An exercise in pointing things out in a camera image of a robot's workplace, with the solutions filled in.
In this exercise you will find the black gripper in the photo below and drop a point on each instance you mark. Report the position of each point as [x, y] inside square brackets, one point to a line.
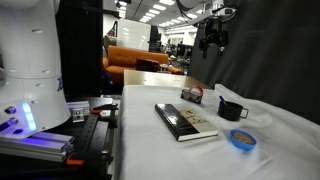
[214, 30]

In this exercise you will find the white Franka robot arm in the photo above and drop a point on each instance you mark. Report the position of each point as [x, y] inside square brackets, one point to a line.
[30, 66]

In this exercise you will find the tape dispenser with red tape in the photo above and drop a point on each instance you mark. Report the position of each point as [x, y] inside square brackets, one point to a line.
[191, 95]

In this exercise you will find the blue pen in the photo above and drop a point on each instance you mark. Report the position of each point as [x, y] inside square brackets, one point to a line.
[222, 99]

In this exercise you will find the brown wooden board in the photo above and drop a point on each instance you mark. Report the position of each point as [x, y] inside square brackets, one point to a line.
[153, 79]

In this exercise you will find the dark cushion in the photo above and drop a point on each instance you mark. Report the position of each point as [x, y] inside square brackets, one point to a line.
[146, 64]

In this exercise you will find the white projection screen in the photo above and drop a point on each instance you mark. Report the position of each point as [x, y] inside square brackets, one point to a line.
[133, 33]

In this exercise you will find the orange sofa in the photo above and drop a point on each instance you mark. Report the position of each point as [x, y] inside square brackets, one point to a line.
[133, 56]

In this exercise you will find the black and cream textbook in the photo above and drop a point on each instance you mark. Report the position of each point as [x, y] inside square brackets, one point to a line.
[186, 121]

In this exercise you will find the blue bowl of cereal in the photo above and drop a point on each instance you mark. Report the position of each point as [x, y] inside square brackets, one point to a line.
[242, 138]

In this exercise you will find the white tablecloth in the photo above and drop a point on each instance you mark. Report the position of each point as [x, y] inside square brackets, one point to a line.
[166, 160]

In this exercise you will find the black clamp with orange grip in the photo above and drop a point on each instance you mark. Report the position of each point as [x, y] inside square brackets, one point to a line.
[86, 159]
[105, 108]

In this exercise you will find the black partition panel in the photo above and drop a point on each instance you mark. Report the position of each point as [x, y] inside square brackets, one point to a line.
[83, 60]

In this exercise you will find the aluminium extrusion bar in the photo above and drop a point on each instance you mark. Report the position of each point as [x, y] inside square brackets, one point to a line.
[33, 151]
[40, 138]
[78, 104]

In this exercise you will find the black perforated breadboard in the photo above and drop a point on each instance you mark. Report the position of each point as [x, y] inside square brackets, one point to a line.
[86, 133]

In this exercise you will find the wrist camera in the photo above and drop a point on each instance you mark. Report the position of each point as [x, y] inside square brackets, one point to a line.
[228, 11]

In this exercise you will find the small metal bracket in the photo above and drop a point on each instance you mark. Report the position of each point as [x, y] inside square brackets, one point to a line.
[77, 115]

